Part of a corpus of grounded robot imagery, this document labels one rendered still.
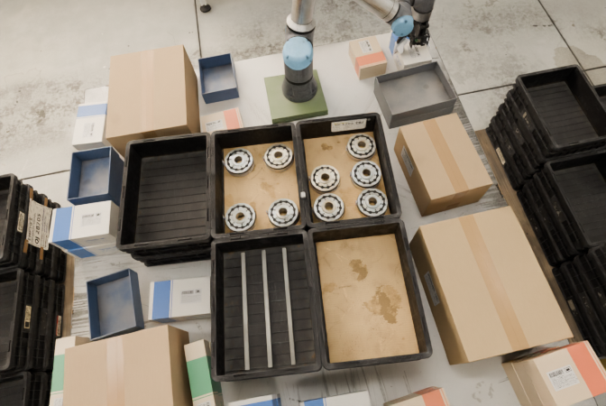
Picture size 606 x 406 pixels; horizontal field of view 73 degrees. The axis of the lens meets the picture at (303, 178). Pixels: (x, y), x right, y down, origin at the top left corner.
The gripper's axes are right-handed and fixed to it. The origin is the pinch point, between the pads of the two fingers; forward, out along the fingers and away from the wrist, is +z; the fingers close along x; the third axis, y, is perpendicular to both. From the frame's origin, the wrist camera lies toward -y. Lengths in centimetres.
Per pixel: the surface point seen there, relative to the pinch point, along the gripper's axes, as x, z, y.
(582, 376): 2, -17, 131
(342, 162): -43, -7, 51
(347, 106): -32.1, 6.2, 18.9
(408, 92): -7.1, 0.8, 21.4
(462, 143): 0, -10, 55
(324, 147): -47, -7, 44
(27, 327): -181, 36, 75
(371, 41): -15.0, -1.2, -7.5
